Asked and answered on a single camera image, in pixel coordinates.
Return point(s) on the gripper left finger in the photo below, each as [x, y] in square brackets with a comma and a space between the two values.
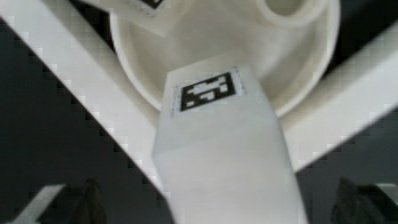
[64, 204]

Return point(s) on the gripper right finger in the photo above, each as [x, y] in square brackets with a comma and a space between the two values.
[366, 203]

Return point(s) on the white stool leg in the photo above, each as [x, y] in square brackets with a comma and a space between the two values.
[221, 155]

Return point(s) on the white round stool seat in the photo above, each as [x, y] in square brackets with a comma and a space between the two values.
[222, 26]

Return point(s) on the white stool leg tagged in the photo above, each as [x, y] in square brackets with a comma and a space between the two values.
[146, 7]

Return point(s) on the white obstacle fence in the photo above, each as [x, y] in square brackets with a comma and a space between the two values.
[350, 100]

